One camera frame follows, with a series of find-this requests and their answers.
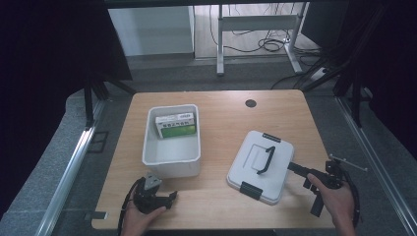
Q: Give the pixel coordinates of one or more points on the person's right hand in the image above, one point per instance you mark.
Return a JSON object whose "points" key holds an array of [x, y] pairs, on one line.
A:
{"points": [[341, 206]]}

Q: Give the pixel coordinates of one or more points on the white power strip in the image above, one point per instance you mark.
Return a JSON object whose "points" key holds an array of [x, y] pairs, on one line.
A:
{"points": [[318, 73]]}

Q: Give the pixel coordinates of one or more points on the black metal stand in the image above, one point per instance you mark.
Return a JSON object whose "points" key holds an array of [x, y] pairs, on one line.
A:
{"points": [[355, 95]]}

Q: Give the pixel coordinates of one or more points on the dark round table grommet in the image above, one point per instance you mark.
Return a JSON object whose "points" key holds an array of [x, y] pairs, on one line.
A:
{"points": [[250, 103]]}

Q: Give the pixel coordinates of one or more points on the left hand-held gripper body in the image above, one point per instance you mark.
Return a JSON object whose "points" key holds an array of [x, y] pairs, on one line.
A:
{"points": [[146, 198]]}

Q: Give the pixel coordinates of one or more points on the white cabinet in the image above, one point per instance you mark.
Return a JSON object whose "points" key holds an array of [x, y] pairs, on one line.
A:
{"points": [[150, 31]]}

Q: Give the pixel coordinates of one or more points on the green and white box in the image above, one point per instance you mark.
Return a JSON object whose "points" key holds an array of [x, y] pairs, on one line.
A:
{"points": [[177, 129]]}

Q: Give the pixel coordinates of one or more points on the aluminium floor rail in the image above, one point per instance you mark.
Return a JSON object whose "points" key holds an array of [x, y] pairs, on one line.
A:
{"points": [[70, 173], [377, 157]]}

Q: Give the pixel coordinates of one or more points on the person's left hand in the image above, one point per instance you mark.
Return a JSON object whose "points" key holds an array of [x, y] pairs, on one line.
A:
{"points": [[137, 223]]}

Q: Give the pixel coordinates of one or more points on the black curtain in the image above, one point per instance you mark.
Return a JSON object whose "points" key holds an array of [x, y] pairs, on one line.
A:
{"points": [[42, 65], [396, 65]]}

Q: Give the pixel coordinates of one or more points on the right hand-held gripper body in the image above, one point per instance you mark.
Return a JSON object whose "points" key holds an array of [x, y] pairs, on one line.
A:
{"points": [[332, 178]]}

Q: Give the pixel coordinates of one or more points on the black tripod stand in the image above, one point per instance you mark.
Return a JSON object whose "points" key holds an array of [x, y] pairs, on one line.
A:
{"points": [[88, 101]]}

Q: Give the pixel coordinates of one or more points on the white plastic bin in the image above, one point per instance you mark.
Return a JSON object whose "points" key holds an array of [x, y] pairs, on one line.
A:
{"points": [[172, 154]]}

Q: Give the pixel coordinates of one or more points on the white metal desk frame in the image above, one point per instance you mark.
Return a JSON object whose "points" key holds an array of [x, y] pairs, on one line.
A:
{"points": [[259, 22]]}

